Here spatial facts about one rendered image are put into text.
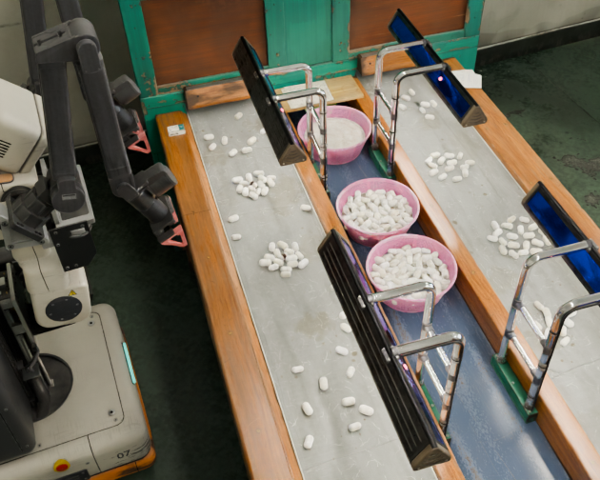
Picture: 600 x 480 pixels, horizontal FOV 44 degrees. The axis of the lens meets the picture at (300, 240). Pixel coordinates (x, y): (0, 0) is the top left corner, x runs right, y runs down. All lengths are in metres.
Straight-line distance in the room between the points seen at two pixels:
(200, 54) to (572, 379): 1.66
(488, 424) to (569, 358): 0.29
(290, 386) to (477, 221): 0.84
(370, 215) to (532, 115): 1.97
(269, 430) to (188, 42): 1.46
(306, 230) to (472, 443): 0.83
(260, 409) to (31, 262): 0.76
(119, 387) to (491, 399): 1.24
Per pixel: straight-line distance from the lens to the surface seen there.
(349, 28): 2.86
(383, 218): 2.36
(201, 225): 2.34
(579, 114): 4.27
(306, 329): 2.06
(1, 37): 3.56
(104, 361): 2.68
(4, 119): 1.86
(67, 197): 1.79
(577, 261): 1.87
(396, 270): 2.21
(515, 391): 2.03
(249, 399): 1.91
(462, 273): 2.21
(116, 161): 1.77
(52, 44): 1.60
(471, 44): 3.13
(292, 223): 2.35
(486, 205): 2.46
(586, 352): 2.12
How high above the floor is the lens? 2.36
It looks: 45 degrees down
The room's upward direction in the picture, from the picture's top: 3 degrees counter-clockwise
